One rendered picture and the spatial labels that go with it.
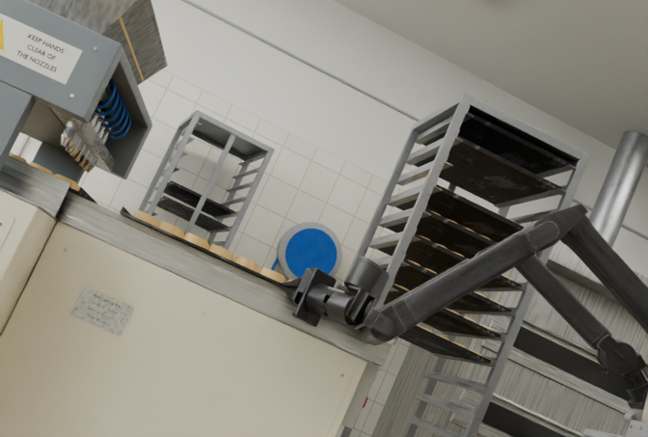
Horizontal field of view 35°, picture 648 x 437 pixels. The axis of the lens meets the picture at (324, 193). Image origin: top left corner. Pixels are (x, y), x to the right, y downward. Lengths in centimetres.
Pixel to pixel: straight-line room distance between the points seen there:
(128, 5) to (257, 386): 80
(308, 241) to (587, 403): 188
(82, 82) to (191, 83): 449
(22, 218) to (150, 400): 45
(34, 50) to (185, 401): 74
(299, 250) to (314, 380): 425
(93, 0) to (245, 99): 440
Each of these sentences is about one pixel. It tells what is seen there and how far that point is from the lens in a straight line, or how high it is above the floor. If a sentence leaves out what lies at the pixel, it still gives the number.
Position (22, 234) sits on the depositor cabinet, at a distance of 197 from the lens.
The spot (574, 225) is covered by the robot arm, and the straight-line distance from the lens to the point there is 211.
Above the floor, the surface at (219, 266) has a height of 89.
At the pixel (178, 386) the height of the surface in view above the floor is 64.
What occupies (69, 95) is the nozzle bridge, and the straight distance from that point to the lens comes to 200.
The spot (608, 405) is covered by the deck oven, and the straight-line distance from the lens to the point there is 609.
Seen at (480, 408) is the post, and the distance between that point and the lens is 345.
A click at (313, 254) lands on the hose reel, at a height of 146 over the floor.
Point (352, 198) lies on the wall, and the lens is 659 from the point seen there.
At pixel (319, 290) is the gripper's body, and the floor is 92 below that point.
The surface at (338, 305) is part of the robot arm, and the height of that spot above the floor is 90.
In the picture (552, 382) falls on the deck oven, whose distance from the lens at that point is 595.
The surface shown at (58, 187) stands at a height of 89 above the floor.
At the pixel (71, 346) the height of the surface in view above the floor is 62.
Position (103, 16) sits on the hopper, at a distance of 215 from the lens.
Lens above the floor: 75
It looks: 10 degrees up
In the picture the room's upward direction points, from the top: 24 degrees clockwise
